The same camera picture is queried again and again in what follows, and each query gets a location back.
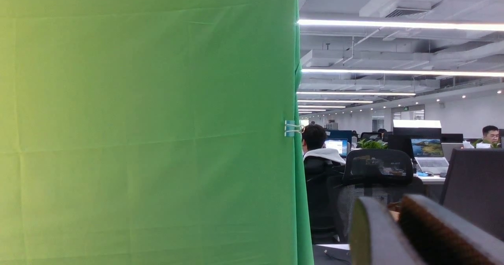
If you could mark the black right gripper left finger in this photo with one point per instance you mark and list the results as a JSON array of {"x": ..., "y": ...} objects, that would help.
[{"x": 375, "y": 237}]

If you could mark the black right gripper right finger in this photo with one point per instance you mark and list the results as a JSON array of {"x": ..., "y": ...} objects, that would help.
[{"x": 441, "y": 237}]

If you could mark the dark monitor back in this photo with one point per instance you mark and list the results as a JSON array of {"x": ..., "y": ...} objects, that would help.
[{"x": 474, "y": 188}]

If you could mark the black mesh office chair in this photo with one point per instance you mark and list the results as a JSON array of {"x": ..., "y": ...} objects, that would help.
[{"x": 382, "y": 174}]

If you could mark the open laptop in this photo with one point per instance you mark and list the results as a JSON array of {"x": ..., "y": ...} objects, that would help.
[{"x": 429, "y": 156}]

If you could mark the person with glasses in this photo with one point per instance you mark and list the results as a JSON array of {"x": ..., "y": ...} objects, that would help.
[{"x": 490, "y": 137}]

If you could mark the person in white hoodie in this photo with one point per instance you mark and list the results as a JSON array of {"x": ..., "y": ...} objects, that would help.
[{"x": 314, "y": 145}]

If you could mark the silver binder clip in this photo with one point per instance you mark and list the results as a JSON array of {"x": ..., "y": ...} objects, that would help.
[{"x": 292, "y": 128}]

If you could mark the green backdrop cloth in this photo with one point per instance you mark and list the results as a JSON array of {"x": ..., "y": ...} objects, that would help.
[{"x": 151, "y": 132}]

